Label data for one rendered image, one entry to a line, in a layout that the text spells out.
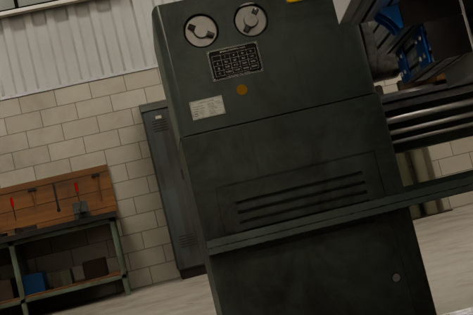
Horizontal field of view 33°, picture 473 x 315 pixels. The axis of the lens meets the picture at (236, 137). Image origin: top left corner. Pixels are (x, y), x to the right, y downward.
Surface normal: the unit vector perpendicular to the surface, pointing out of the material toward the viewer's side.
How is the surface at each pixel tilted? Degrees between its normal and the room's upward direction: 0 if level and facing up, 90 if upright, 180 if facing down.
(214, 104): 90
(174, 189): 90
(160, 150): 90
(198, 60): 90
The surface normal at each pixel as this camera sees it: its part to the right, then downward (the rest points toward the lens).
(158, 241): 0.11, -0.11
